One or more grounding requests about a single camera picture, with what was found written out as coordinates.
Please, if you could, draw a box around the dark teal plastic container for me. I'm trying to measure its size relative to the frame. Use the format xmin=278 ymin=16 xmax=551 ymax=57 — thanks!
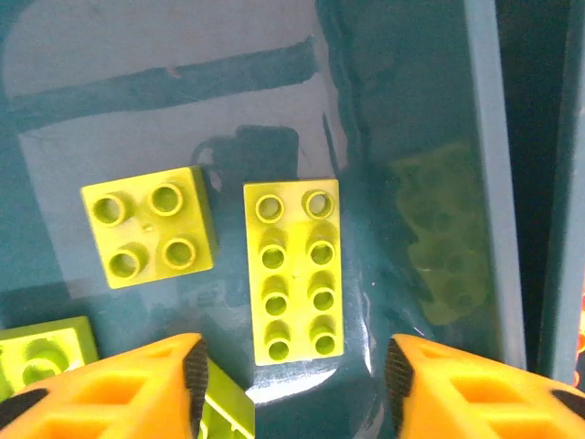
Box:
xmin=537 ymin=0 xmax=585 ymax=390
xmin=0 ymin=0 xmax=527 ymax=439

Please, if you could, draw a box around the green long lego brick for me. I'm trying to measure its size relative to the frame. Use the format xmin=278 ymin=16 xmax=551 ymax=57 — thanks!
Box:
xmin=241 ymin=177 xmax=346 ymax=367

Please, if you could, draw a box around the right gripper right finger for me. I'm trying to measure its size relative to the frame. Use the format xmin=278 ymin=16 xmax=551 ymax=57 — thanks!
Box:
xmin=385 ymin=333 xmax=585 ymax=439

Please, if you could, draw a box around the green square lego brick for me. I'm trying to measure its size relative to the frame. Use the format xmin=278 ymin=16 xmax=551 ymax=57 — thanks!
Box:
xmin=198 ymin=360 xmax=257 ymax=439
xmin=0 ymin=316 xmax=100 ymax=403
xmin=80 ymin=165 xmax=219 ymax=290

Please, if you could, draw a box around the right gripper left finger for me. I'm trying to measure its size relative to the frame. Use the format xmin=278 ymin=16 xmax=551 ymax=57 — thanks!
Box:
xmin=0 ymin=332 xmax=209 ymax=439

